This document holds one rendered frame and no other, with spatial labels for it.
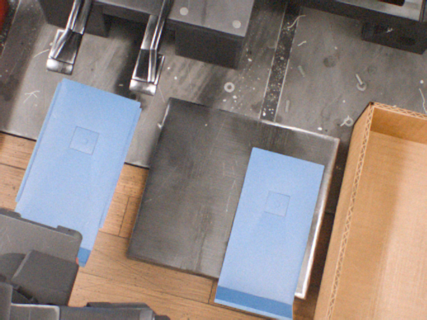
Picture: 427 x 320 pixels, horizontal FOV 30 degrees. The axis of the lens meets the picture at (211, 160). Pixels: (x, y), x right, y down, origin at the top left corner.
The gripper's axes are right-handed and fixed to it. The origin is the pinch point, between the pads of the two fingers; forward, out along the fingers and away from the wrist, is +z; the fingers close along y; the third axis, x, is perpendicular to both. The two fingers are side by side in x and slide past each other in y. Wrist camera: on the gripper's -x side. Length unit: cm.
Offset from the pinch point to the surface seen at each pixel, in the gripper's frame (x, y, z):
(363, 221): -27.4, 6.6, 13.1
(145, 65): -3.2, 14.7, 11.2
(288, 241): -20.5, 3.4, 10.0
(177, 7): -4.3, 20.3, 14.1
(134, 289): -8.4, -5.4, 9.5
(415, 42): -27.9, 24.0, 20.7
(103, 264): -5.0, -4.3, 10.5
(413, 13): -25.6, 26.5, 16.1
